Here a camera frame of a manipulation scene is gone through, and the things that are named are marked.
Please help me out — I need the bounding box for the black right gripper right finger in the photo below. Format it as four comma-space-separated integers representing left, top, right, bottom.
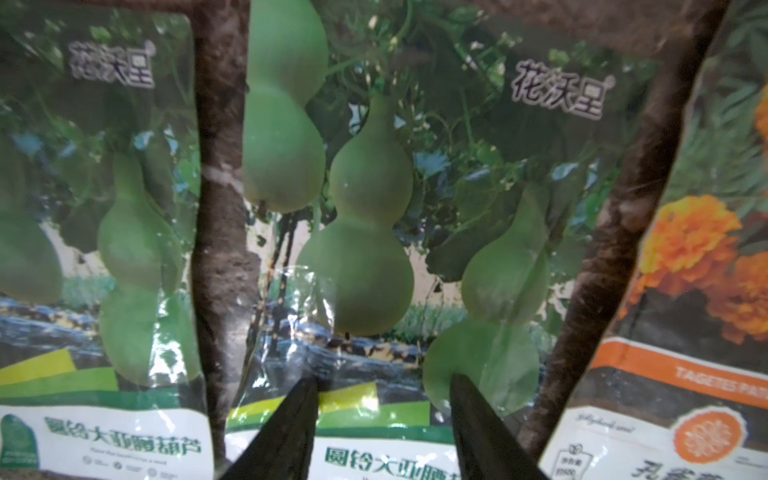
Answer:
449, 373, 547, 480

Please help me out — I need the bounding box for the green pea seed packet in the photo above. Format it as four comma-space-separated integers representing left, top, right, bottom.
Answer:
1, 1, 214, 479

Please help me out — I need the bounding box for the white green-text seed packet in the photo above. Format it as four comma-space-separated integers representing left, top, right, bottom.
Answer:
224, 1, 659, 479

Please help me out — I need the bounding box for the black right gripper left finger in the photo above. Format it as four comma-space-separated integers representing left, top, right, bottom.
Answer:
220, 377, 319, 480

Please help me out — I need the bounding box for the orange flower seed packet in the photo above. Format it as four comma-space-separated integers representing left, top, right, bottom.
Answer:
539, 1, 767, 479

